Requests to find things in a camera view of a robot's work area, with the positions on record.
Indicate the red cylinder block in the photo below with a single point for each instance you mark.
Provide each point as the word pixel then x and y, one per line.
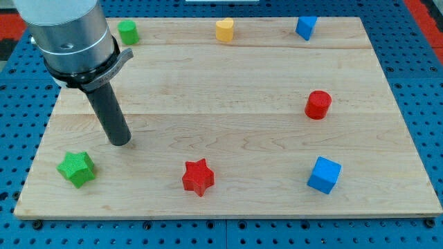
pixel 318 104

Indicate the green star block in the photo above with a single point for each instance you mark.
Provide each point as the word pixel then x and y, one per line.
pixel 77 168

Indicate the blue cube block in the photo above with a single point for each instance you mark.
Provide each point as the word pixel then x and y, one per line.
pixel 324 175

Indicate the wooden board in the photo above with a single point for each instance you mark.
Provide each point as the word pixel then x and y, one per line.
pixel 241 106

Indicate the green cylinder block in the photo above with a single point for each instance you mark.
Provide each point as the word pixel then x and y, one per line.
pixel 128 32

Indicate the yellow heart block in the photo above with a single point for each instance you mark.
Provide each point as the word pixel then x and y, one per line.
pixel 224 29

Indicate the red star block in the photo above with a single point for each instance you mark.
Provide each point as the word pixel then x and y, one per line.
pixel 198 177

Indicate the black cylindrical pointer tool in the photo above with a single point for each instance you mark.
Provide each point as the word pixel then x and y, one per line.
pixel 108 111

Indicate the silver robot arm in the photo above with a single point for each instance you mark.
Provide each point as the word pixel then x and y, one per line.
pixel 73 35

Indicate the blue triangular prism block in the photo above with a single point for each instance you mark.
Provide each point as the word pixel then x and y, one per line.
pixel 305 26

